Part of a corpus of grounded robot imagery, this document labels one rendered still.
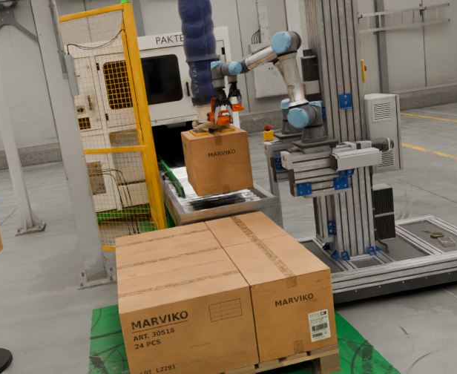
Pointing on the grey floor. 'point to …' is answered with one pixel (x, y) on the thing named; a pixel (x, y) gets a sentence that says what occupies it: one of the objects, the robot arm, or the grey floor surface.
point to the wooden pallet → (323, 358)
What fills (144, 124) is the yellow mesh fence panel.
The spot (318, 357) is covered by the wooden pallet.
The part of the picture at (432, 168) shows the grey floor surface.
